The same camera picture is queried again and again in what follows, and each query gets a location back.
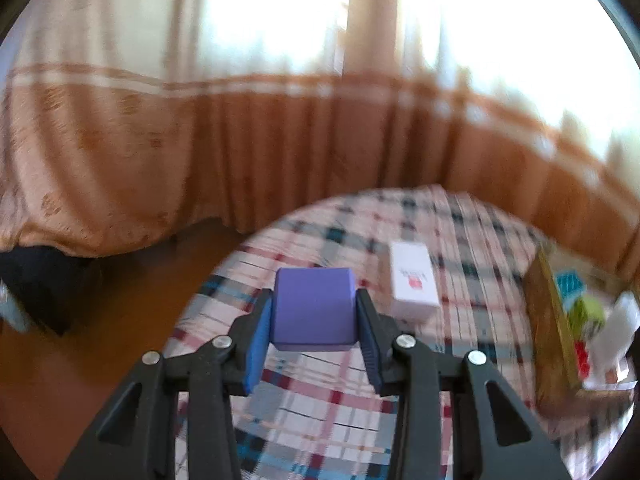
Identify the beige and orange curtain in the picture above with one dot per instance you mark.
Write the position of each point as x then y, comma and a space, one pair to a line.
200, 135

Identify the white block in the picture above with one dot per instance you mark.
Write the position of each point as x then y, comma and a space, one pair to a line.
617, 332

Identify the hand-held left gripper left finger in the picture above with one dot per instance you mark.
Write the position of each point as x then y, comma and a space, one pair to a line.
257, 347

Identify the round table with plaid cloth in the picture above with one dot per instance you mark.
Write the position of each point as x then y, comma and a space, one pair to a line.
320, 425

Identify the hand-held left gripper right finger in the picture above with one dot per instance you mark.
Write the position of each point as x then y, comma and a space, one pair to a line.
371, 355

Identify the green block with ball print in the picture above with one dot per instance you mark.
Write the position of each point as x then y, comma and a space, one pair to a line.
585, 315

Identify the wooden toy box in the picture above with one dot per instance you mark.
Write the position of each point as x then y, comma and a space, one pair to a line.
547, 330

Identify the white box with red label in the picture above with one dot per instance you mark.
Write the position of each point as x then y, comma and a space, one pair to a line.
412, 280

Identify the teal building block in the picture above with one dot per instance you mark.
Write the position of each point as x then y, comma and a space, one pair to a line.
570, 287

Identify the red building block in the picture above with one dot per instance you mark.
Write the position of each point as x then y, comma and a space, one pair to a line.
583, 360

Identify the purple block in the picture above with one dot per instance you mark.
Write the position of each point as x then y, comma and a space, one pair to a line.
312, 310

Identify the dark bulky object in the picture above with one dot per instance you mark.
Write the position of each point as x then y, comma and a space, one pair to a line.
45, 285

